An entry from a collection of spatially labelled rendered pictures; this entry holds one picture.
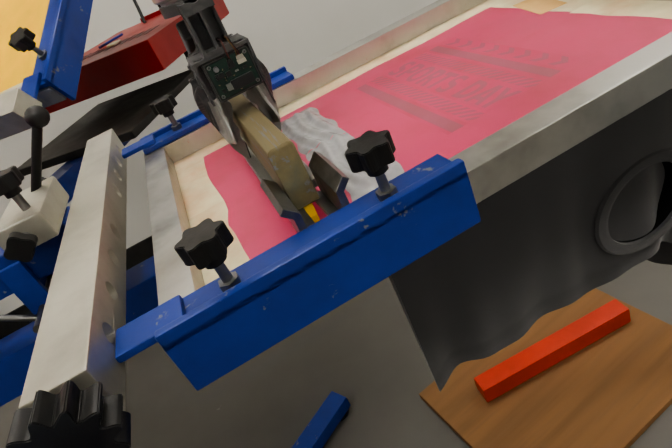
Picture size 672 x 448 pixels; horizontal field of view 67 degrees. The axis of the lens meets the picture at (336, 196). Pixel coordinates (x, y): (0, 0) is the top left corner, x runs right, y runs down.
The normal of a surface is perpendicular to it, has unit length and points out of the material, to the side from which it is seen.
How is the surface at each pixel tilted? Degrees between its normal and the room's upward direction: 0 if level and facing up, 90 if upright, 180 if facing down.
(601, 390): 0
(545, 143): 90
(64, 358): 0
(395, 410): 0
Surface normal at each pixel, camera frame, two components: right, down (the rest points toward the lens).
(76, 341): -0.36, -0.80
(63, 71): 0.92, -0.24
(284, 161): 0.35, 0.36
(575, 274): 0.54, 0.35
